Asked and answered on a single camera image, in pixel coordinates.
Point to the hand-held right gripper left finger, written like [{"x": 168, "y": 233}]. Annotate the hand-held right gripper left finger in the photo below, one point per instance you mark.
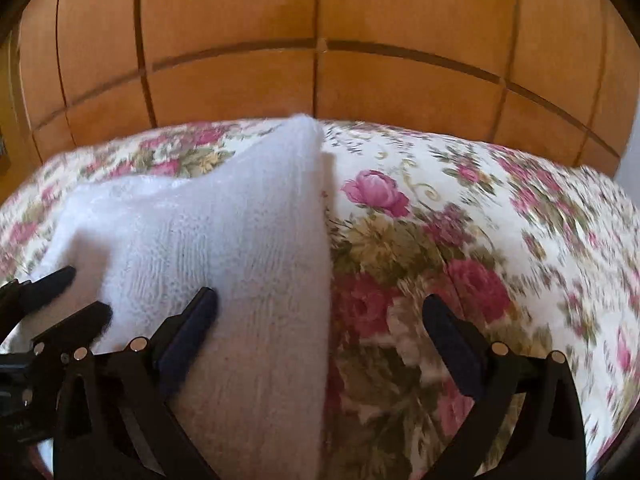
[{"x": 194, "y": 327}]

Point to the wooden headboard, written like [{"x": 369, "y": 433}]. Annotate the wooden headboard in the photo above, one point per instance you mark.
[{"x": 400, "y": 35}]

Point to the white knitted sweater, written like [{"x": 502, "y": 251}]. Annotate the white knitted sweater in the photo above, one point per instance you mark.
[{"x": 225, "y": 220}]

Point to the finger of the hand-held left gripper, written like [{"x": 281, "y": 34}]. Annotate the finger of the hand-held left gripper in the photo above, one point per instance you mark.
[
  {"x": 50, "y": 286},
  {"x": 82, "y": 320}
]

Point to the floral bedspread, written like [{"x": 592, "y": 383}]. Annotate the floral bedspread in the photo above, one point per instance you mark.
[{"x": 450, "y": 220}]

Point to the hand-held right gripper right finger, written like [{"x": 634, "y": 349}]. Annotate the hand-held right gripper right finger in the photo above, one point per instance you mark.
[{"x": 452, "y": 337}]

